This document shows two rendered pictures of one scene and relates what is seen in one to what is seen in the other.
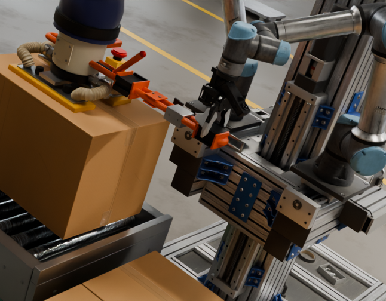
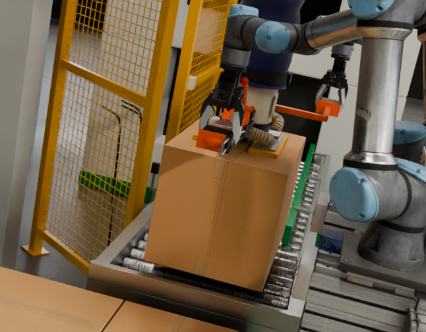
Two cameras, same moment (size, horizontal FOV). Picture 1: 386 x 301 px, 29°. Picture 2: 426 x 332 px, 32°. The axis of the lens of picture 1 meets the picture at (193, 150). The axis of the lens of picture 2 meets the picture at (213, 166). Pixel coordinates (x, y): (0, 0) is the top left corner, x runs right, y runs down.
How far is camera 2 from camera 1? 240 cm
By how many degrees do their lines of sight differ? 65
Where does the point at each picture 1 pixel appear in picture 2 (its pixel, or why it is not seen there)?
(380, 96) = (359, 88)
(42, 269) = (93, 262)
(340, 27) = not seen: hidden behind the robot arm
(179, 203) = not seen: outside the picture
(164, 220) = (285, 313)
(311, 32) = (335, 24)
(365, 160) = (337, 188)
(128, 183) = (229, 233)
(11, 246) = (109, 251)
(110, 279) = (154, 313)
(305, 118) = not seen: hidden behind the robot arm
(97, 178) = (180, 203)
